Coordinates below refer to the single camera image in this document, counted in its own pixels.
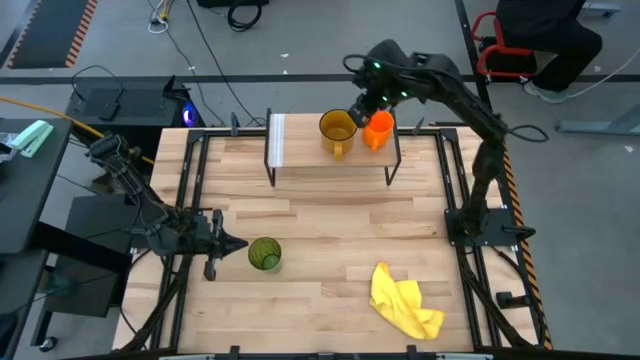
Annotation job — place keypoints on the person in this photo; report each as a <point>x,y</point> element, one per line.
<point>550,30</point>

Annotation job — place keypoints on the yellow cloth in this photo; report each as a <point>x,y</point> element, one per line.
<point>402,305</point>

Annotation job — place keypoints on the grey metal table foot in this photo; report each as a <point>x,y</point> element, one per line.
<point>600,125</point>

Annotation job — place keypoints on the amber translucent mug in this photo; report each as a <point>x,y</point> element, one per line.
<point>337,127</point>

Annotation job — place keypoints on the black computer tower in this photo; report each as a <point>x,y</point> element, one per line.
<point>145,105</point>

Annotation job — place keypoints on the small black device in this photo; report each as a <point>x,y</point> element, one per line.
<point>108,111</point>

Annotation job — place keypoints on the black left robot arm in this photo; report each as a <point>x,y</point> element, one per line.
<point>135,187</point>

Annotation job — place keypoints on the black equipment cart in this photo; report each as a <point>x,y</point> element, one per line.
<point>85,295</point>

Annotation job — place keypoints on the green ribbed plastic cup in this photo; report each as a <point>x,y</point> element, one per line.
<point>264,252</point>

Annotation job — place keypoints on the red metal stool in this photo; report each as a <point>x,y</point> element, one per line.
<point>500,50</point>

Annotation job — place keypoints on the orange plastic mug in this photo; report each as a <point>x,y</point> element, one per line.
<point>380,130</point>

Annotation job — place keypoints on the black side table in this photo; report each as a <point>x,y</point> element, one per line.
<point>30,200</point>

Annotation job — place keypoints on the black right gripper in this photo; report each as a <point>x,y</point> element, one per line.
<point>380,90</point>

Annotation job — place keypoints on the black table-level camera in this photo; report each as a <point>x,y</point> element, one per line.
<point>512,300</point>

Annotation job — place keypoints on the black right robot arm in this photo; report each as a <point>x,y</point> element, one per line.
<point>480,150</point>

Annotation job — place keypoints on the black hazard-striped floor mat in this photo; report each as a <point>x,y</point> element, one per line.
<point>45,35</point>

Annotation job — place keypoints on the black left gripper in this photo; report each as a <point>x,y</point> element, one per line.
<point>210,240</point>

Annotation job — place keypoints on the wooden shelf with black legs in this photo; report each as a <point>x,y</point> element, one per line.
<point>305,150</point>

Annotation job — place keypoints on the mint green stapler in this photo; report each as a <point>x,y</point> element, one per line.
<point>32,137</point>

